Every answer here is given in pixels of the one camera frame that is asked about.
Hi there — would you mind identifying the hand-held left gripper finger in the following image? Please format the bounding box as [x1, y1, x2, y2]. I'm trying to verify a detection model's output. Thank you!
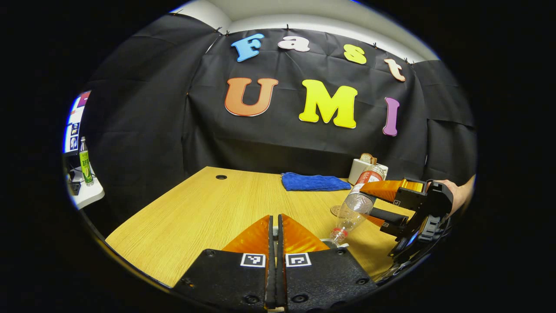
[173, 214, 276, 310]
[276, 213, 378, 311]

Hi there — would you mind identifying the blue towel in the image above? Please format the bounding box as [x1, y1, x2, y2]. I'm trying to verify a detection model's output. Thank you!
[281, 172, 351, 192]

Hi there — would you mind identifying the clear plastic water bottle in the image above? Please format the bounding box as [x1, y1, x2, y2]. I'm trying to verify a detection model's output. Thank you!
[329, 164, 386, 246]

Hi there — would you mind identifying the white toaster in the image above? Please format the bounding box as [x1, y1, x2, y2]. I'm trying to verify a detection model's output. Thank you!
[348, 158, 388, 185]

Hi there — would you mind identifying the green drink bottle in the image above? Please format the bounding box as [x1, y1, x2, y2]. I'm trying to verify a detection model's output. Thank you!
[79, 137, 94, 186]

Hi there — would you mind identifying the computer monitor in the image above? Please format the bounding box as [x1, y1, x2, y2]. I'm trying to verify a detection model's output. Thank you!
[64, 90, 92, 153]

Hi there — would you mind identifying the white side table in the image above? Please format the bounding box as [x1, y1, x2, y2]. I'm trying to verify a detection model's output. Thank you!
[67, 167, 105, 210]

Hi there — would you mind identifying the black backdrop cloth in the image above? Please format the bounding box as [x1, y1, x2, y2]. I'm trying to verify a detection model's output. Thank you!
[80, 13, 478, 226]

